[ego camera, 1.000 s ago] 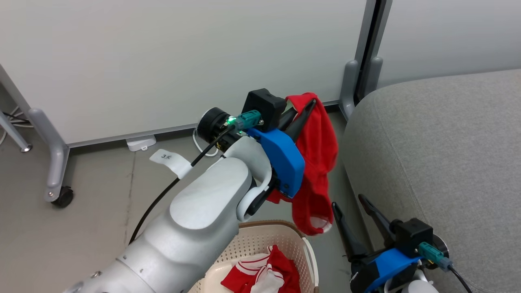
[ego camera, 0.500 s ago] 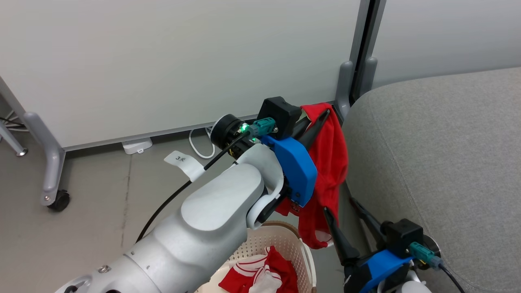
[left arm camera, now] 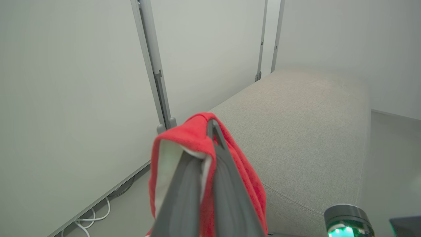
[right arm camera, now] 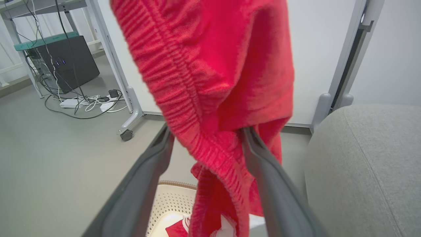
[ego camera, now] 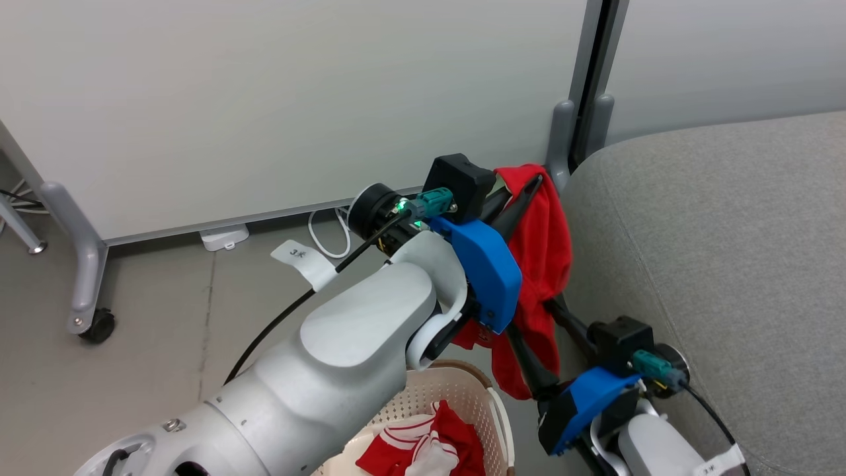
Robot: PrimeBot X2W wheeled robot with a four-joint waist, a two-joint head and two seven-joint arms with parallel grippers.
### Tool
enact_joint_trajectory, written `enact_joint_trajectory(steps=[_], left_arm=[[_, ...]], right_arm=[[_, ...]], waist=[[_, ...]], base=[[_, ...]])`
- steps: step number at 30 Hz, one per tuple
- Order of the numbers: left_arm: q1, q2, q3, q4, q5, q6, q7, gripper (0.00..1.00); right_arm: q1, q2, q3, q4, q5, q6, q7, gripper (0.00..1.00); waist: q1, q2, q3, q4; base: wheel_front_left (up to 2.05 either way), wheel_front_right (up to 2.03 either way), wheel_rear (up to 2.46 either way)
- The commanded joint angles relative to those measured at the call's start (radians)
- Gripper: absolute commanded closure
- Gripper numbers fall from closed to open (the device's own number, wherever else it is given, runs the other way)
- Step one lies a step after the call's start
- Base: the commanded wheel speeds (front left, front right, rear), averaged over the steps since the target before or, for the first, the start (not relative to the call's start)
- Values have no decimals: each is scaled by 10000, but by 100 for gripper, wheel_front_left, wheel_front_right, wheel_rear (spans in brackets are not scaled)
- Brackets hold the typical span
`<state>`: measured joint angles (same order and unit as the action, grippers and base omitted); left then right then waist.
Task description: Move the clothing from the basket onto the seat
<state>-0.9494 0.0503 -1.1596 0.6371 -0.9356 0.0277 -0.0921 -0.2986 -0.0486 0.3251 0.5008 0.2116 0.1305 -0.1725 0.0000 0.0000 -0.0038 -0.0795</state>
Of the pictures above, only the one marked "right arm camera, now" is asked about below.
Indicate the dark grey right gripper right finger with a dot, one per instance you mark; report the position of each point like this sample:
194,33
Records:
279,197

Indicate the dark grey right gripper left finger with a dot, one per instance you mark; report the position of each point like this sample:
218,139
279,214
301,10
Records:
138,191

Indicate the red and white jersey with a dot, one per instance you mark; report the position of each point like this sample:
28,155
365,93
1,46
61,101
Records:
176,229

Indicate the red knit garment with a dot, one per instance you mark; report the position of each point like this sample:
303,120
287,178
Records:
213,65

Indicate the cream perforated laundry basket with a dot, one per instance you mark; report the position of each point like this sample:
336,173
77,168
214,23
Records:
171,200

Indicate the black caster wheel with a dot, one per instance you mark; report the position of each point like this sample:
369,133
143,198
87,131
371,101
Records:
126,135

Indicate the grey fabric sofa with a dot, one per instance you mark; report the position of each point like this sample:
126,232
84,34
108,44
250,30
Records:
361,171

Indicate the white power strip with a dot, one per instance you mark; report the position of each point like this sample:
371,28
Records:
69,103
107,106

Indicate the black power adapter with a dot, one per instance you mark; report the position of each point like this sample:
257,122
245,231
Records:
113,93

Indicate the black computer tower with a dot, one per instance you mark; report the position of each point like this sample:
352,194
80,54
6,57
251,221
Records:
75,62

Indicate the white rolling partition board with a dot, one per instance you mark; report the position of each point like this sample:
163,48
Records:
312,49

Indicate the teal shelf board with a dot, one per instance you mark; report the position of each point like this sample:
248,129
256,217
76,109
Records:
42,42

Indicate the grey framed partition panel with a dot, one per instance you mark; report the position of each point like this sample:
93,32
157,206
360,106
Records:
394,49

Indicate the grey table leg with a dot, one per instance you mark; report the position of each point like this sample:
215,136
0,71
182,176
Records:
42,6

